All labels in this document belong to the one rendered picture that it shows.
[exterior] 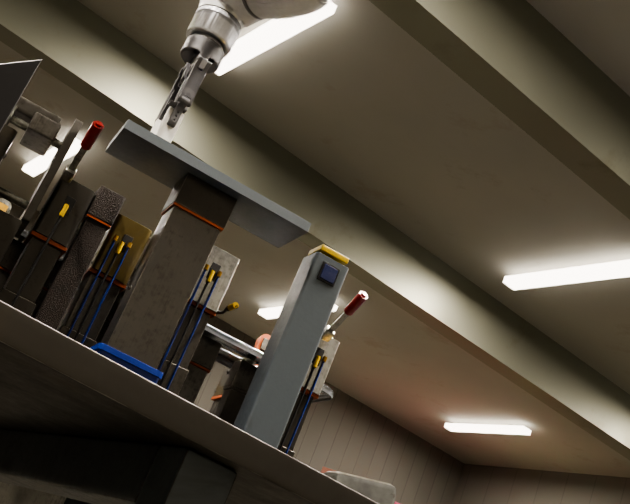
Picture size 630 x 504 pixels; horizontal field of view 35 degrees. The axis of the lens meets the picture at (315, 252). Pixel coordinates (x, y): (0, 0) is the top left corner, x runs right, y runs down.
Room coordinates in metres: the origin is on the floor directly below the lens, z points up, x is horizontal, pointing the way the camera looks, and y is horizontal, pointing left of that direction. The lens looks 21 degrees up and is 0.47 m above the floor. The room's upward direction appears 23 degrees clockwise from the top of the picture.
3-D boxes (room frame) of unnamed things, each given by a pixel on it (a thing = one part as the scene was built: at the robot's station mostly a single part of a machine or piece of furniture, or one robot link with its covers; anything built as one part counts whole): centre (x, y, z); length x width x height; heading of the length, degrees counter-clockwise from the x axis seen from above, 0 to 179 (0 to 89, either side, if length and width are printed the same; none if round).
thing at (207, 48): (1.61, 0.33, 1.36); 0.08 x 0.07 x 0.09; 20
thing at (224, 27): (1.61, 0.33, 1.43); 0.09 x 0.09 x 0.06
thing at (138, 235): (1.78, 0.34, 0.89); 0.12 x 0.08 x 0.38; 18
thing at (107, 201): (1.72, 0.39, 0.90); 0.05 x 0.05 x 0.40; 18
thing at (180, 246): (1.65, 0.22, 0.92); 0.10 x 0.08 x 0.45; 108
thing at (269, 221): (1.65, 0.22, 1.16); 0.37 x 0.14 x 0.02; 108
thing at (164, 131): (1.58, 0.32, 1.21); 0.03 x 0.01 x 0.07; 110
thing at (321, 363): (1.91, -0.07, 0.88); 0.12 x 0.07 x 0.36; 18
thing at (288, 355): (1.73, -0.03, 0.92); 0.08 x 0.08 x 0.44; 18
